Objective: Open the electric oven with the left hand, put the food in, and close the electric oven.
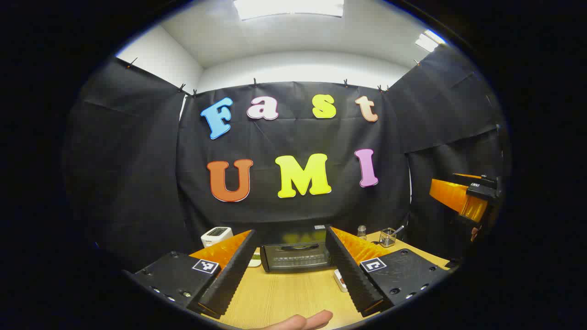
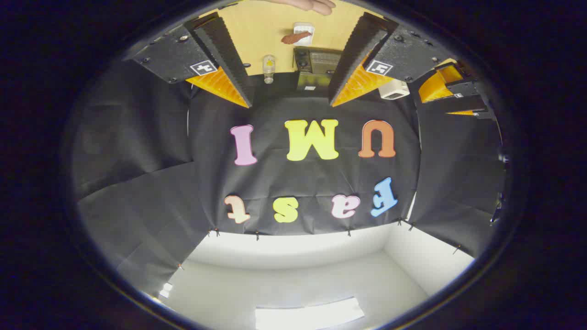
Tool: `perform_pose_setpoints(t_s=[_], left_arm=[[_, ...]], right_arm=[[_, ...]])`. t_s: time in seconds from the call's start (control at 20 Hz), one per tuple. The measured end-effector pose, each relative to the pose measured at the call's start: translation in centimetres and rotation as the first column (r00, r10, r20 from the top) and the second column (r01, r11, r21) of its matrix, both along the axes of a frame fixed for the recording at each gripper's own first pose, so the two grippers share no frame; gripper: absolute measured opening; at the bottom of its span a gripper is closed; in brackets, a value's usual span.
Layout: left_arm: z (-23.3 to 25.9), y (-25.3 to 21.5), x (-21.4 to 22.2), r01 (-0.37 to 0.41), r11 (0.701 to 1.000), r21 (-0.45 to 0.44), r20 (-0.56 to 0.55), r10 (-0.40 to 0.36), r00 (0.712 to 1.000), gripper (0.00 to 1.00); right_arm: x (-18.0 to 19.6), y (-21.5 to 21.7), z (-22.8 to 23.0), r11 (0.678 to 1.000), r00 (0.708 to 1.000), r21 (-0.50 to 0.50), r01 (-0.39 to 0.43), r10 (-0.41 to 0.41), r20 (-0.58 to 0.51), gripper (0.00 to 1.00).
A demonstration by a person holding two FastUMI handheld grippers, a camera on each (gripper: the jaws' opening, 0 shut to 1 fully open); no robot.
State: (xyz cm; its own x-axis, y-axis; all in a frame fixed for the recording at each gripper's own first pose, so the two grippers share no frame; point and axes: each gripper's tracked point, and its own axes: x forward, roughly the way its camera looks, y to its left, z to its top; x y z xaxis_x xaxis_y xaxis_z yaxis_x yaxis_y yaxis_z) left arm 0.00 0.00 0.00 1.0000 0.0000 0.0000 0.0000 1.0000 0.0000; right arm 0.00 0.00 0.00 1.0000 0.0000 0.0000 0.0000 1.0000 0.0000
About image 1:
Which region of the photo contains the black backdrop cloth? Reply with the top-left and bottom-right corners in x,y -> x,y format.
64,44 -> 509,275

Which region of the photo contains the black electric oven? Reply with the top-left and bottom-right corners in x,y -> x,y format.
260,224 -> 338,274

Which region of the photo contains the ceiling light panel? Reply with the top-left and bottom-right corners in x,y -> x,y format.
415,29 -> 446,52
233,0 -> 344,21

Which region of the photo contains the white toaster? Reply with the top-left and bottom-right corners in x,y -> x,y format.
201,227 -> 233,248

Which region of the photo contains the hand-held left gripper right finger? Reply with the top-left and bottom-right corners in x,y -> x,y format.
324,224 -> 452,318

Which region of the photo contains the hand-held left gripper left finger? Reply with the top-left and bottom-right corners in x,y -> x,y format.
131,229 -> 257,320

